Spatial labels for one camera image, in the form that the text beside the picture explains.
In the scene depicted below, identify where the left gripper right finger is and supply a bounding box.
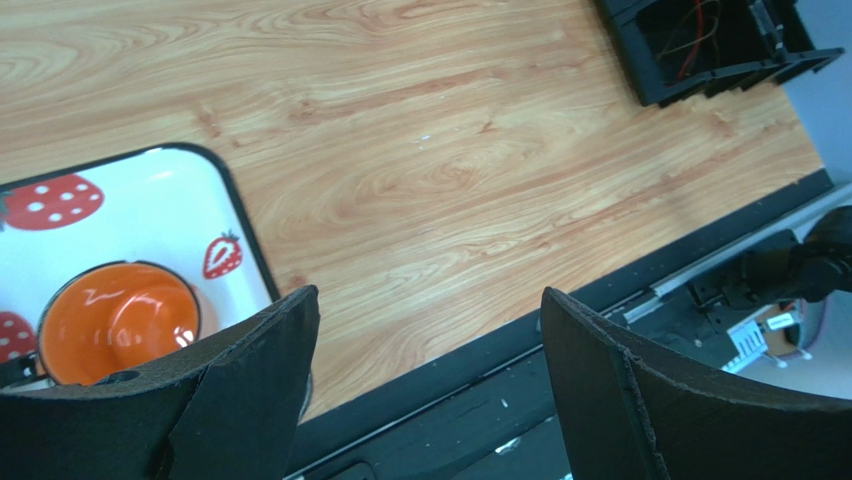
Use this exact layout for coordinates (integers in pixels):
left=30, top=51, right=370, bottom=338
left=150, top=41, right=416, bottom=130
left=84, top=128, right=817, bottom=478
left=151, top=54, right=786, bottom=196
left=541, top=287, right=851, bottom=479

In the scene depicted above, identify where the strawberry print white tray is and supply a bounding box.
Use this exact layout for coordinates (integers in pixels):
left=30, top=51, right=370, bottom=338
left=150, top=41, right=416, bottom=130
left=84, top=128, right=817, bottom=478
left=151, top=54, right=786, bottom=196
left=0, top=142, right=282, bottom=387

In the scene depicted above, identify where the orange enamel mug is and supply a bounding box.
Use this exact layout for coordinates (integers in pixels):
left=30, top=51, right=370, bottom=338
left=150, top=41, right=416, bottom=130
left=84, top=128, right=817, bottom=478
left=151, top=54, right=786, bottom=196
left=1, top=261, right=203, bottom=388

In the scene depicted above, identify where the black compartment organizer bin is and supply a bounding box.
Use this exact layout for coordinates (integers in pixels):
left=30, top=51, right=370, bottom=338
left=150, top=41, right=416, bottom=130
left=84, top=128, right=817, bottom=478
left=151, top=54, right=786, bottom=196
left=595, top=0, right=845, bottom=108

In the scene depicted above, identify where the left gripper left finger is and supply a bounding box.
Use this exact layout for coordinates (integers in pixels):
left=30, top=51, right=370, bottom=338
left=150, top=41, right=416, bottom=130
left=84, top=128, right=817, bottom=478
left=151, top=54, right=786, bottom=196
left=1, top=285, right=320, bottom=479

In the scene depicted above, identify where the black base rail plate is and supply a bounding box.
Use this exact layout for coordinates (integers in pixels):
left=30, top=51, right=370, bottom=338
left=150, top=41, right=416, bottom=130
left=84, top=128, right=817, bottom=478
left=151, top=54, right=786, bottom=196
left=287, top=172, right=851, bottom=479

